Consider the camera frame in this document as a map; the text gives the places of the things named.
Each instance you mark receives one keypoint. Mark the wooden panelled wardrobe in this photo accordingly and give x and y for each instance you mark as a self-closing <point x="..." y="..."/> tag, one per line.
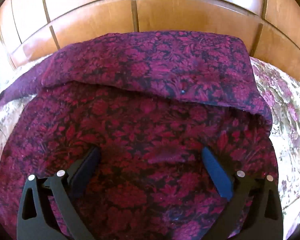
<point x="270" y="29"/>

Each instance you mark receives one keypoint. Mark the maroon floral knit sweater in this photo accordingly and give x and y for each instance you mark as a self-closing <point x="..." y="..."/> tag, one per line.
<point x="151" y="102"/>

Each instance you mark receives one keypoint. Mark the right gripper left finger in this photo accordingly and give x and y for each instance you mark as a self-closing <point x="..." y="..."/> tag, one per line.
<point x="46" y="210"/>

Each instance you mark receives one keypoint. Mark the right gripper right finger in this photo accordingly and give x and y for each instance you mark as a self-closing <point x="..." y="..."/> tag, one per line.
<point x="253" y="209"/>

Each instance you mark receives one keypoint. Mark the floral quilted bedspread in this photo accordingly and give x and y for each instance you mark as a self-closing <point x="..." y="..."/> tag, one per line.
<point x="282" y="94"/>

